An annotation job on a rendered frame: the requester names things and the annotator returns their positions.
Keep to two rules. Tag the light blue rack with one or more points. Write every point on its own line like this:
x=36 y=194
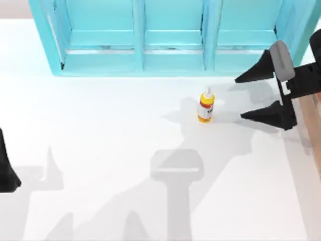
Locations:
x=173 y=37

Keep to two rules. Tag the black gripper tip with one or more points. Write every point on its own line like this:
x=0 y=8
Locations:
x=6 y=170

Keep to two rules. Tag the yellow and white bottle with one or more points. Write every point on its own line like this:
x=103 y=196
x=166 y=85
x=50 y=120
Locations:
x=205 y=110

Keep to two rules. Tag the pale grey rounded box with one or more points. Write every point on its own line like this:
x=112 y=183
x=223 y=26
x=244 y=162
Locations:
x=282 y=60

